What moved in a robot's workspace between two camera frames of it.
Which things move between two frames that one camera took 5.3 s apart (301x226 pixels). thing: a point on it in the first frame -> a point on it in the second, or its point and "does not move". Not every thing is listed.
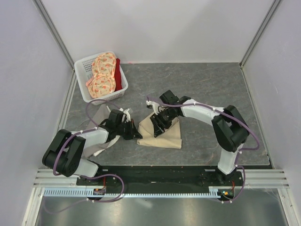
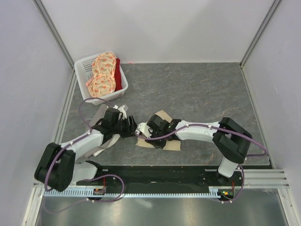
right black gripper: [158, 125] -> [160, 145]
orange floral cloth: [103, 82] does not move
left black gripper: [133, 133] does not move
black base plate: [162, 177] does not move
